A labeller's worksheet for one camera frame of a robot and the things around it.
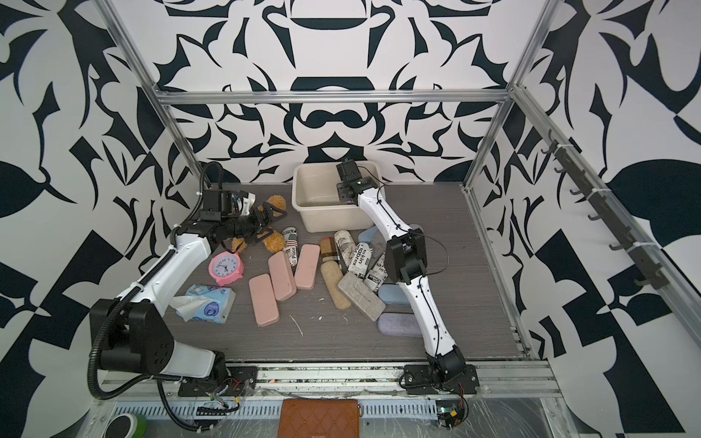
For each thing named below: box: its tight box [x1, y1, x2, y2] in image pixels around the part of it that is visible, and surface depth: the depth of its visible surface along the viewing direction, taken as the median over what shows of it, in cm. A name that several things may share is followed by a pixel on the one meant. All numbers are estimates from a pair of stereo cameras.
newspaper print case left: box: [281, 226, 299, 276], surface depth 100 cm
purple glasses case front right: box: [376, 312, 423, 338], surface depth 83 cm
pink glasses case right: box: [293, 243, 321, 291], surface depth 95 cm
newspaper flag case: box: [363, 251, 389, 292], surface depth 91 cm
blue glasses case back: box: [357, 225, 378, 246], surface depth 103 cm
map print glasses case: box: [334, 229, 356, 273], surface depth 99 cm
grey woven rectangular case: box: [336, 271, 387, 322], surface depth 86 cm
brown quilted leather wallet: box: [277, 397, 361, 438], surface depth 69 cm
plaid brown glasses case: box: [320, 237, 337, 259], surface depth 99 cm
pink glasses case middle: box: [268, 250, 298, 302], surface depth 93 cm
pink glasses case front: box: [248, 272, 281, 328], surface depth 89 cm
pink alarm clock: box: [208, 250, 244, 287], surface depth 94 cm
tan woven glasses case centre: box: [320, 260, 352, 311], surface depth 89 cm
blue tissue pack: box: [168, 283, 237, 324], surface depth 85 cm
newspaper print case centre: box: [348, 242, 374, 280], surface depth 93 cm
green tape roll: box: [104, 412, 147, 438], surface depth 66 cm
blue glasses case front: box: [377, 283, 410, 306], surface depth 89 cm
